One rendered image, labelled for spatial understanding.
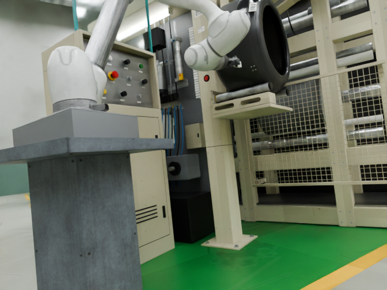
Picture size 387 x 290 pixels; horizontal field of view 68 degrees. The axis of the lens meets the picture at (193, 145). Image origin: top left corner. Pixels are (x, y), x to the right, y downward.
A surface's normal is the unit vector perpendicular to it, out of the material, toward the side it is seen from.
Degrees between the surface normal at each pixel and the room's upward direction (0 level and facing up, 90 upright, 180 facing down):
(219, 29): 102
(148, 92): 90
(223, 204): 90
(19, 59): 90
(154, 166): 90
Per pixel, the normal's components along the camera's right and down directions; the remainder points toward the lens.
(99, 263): 0.88, -0.11
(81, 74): 0.72, -0.21
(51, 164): -0.47, 0.01
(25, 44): 0.53, -0.09
